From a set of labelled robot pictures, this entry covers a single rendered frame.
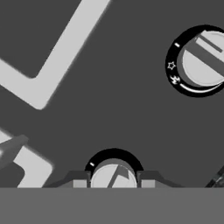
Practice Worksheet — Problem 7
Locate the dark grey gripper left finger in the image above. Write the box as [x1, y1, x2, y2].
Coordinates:
[42, 170, 92, 189]

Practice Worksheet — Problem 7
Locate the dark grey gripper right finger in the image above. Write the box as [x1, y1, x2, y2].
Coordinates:
[136, 170, 185, 189]

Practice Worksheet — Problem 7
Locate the black burner grate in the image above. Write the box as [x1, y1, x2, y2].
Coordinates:
[205, 165, 224, 189]

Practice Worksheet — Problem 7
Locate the dark grey stove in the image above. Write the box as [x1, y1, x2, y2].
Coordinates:
[0, 0, 224, 189]

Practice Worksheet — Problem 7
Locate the silver stove knob, black ring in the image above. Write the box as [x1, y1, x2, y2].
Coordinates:
[84, 147, 145, 189]
[164, 24, 224, 98]

